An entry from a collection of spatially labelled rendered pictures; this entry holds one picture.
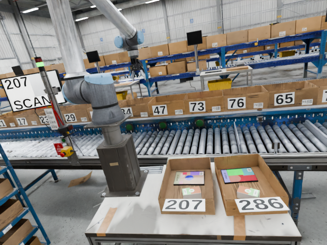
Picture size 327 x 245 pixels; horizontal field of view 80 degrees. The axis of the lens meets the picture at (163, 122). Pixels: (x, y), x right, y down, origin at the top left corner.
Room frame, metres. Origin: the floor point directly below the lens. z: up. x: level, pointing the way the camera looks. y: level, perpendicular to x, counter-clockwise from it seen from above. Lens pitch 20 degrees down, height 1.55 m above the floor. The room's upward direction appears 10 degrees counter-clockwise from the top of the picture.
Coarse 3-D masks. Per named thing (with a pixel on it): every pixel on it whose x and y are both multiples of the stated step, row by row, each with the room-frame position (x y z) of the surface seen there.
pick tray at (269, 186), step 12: (228, 156) 1.07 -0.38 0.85; (240, 156) 1.06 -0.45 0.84; (252, 156) 1.05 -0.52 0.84; (216, 168) 0.98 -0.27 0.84; (228, 168) 1.07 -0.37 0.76; (252, 168) 1.03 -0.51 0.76; (264, 168) 0.95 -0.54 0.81; (264, 180) 0.90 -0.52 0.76; (276, 180) 0.79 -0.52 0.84; (228, 192) 0.86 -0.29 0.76; (264, 192) 0.81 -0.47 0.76; (276, 192) 0.78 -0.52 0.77; (228, 204) 0.71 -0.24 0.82; (288, 204) 0.67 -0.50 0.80
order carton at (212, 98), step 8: (192, 96) 2.18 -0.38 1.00; (200, 96) 2.15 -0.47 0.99; (208, 96) 2.13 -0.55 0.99; (216, 96) 2.10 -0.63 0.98; (184, 104) 1.92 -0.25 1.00; (208, 104) 1.85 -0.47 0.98; (216, 104) 1.83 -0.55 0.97; (192, 112) 1.90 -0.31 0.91; (200, 112) 1.87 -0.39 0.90; (208, 112) 1.85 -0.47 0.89; (216, 112) 1.83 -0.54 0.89
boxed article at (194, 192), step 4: (188, 188) 0.90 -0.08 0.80; (192, 188) 0.89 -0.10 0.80; (196, 188) 0.89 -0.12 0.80; (184, 192) 0.87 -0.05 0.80; (188, 192) 0.86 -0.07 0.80; (192, 192) 0.86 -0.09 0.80; (196, 192) 0.85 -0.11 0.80; (200, 192) 0.85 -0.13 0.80; (184, 196) 0.85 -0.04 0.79; (188, 196) 0.85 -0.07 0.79; (192, 196) 0.85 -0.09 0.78; (196, 196) 0.85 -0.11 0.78; (200, 196) 0.85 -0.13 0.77
